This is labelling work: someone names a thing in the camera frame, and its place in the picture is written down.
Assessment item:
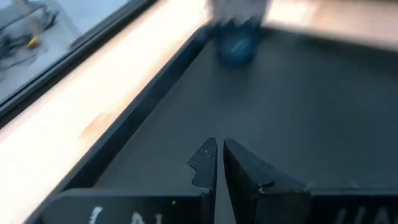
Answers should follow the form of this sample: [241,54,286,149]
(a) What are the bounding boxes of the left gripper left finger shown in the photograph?
[187,138,218,195]

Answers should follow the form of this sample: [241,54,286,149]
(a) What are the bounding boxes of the dark translucent cup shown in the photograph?
[211,0,270,69]

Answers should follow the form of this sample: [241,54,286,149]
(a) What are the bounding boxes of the black plastic tray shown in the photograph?
[26,24,398,224]

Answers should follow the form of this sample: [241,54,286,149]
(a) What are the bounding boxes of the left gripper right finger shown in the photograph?
[223,138,312,224]

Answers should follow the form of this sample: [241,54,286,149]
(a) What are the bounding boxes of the black aluminium table frame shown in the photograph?
[0,0,157,126]

